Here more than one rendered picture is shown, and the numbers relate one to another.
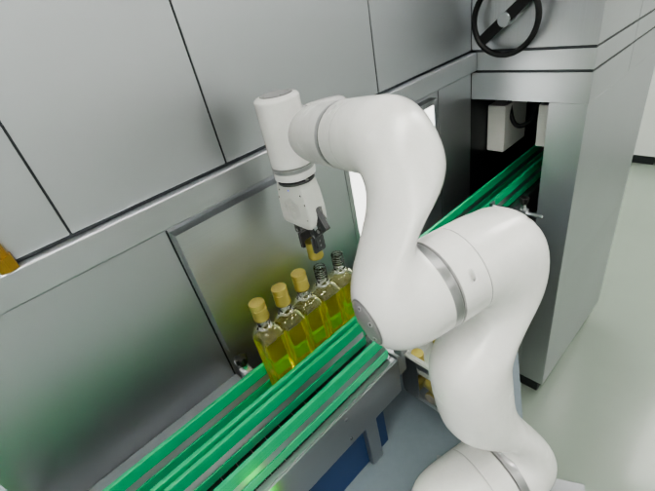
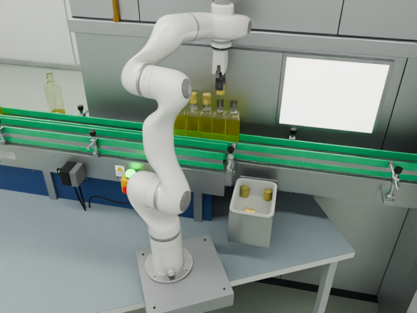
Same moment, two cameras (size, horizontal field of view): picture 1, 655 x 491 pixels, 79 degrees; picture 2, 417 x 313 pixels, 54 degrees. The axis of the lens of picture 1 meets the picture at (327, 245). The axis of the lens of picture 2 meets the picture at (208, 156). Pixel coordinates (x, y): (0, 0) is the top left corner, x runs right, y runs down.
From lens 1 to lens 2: 116 cm
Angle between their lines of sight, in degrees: 40
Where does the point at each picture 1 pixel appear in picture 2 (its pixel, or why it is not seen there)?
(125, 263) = not seen: hidden behind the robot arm
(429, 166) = (154, 40)
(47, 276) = (124, 30)
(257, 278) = (203, 90)
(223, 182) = not seen: hidden behind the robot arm
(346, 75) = (311, 13)
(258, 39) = not seen: outside the picture
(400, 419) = (226, 221)
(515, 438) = (154, 163)
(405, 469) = (200, 233)
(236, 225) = (201, 56)
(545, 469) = (165, 194)
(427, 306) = (128, 76)
